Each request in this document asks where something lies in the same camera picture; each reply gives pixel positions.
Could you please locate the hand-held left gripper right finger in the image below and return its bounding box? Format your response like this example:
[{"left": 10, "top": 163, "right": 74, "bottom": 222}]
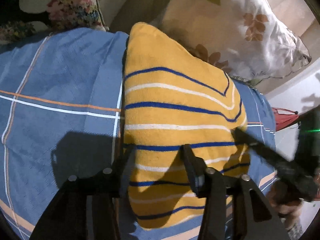
[{"left": 182, "top": 144, "right": 290, "bottom": 240}]

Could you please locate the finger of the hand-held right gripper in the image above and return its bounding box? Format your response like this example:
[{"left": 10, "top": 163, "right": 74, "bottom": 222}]
[{"left": 230, "top": 127, "right": 297, "bottom": 164}]

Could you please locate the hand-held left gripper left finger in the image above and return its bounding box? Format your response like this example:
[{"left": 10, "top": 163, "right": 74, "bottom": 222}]
[{"left": 29, "top": 145, "right": 137, "bottom": 240}]

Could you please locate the yellow striped sweater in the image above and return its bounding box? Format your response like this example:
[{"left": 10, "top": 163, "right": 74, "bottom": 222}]
[{"left": 122, "top": 22, "right": 251, "bottom": 230}]

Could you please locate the person's right hand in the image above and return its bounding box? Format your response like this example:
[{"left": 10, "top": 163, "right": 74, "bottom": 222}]
[{"left": 269, "top": 179, "right": 304, "bottom": 215}]

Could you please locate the blue checked bedsheet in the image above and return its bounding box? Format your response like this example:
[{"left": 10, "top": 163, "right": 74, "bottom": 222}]
[{"left": 0, "top": 27, "right": 278, "bottom": 240}]

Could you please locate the white leaf-print pillow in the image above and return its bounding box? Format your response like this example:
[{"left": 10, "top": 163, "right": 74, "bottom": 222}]
[{"left": 162, "top": 0, "right": 313, "bottom": 87}]

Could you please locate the dark colourful floral cushion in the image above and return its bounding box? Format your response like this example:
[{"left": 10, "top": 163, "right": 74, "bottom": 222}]
[{"left": 0, "top": 0, "right": 109, "bottom": 44}]

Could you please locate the red cloth frame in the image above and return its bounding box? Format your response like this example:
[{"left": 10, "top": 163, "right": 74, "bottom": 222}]
[{"left": 272, "top": 106, "right": 300, "bottom": 132}]

